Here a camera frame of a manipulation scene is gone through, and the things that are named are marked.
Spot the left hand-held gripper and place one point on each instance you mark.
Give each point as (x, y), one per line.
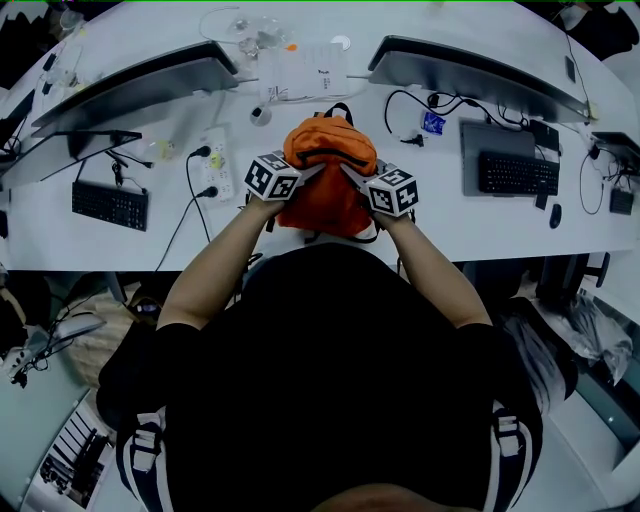
(272, 177)

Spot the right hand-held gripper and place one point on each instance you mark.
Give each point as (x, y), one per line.
(395, 192)

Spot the orange fabric bag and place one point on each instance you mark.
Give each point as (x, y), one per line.
(325, 200)

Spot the person's left forearm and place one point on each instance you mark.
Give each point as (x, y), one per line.
(215, 265)

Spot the person's right forearm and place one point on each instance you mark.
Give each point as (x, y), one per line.
(440, 280)

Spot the small round tape roll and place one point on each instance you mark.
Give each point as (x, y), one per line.
(260, 115)

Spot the white power strip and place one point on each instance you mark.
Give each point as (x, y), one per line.
(222, 175)

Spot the blue packet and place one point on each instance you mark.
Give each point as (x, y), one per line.
(434, 123)

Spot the yellow plug adapter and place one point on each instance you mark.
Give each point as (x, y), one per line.
(215, 160)

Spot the white table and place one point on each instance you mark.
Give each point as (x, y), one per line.
(450, 240)

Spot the white round lid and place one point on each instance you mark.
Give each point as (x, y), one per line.
(341, 42)

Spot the grey closed laptop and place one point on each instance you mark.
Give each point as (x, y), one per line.
(495, 135)

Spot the clear bag with yellow item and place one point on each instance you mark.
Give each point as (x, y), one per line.
(163, 150)

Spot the black keyboard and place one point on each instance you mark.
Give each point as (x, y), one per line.
(517, 175)
(110, 205)

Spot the curved dark monitor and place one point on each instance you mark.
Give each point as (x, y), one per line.
(475, 65)
(150, 85)

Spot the small black block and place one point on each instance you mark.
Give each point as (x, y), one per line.
(541, 201)

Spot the black rectangular box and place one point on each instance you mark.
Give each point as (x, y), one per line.
(544, 135)

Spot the person's black t-shirt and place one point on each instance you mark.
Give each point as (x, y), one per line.
(325, 375)

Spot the black computer mouse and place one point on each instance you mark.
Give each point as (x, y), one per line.
(555, 216)

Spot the black office chair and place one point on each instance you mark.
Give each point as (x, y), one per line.
(525, 330)

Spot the black phone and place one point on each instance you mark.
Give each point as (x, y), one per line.
(570, 69)

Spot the black flat drive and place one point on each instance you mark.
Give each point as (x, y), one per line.
(621, 201)

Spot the crumpled clear plastic bag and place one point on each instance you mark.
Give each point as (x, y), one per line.
(600, 335)

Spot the person's head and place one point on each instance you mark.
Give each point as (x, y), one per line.
(400, 500)

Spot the white slatted rack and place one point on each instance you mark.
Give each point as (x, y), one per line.
(75, 460)

